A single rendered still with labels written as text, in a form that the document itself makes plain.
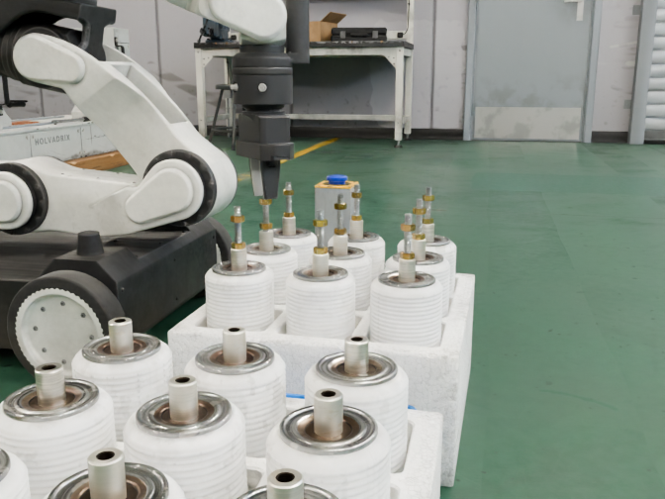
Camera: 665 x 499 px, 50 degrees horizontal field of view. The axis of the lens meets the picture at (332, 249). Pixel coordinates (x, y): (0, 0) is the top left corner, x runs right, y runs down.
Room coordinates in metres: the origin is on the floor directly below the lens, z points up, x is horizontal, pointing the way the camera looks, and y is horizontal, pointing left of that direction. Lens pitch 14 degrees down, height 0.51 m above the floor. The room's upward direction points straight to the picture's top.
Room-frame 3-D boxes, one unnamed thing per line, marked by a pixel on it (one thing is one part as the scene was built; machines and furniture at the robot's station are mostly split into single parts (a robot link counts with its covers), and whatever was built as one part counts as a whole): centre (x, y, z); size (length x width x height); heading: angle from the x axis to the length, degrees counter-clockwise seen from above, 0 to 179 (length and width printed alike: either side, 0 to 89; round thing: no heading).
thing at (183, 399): (0.52, 0.12, 0.26); 0.02 x 0.02 x 0.03
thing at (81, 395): (0.55, 0.23, 0.25); 0.08 x 0.08 x 0.01
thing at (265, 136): (1.08, 0.10, 0.46); 0.13 x 0.10 x 0.12; 30
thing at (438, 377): (1.05, -0.01, 0.09); 0.39 x 0.39 x 0.18; 76
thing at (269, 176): (1.06, 0.09, 0.36); 0.03 x 0.02 x 0.06; 120
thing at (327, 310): (0.94, 0.02, 0.16); 0.10 x 0.10 x 0.18
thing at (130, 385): (0.66, 0.21, 0.16); 0.10 x 0.10 x 0.18
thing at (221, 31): (5.60, 0.89, 0.87); 0.41 x 0.17 x 0.25; 168
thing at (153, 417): (0.52, 0.12, 0.25); 0.08 x 0.08 x 0.01
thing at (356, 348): (0.61, -0.02, 0.26); 0.02 x 0.02 x 0.03
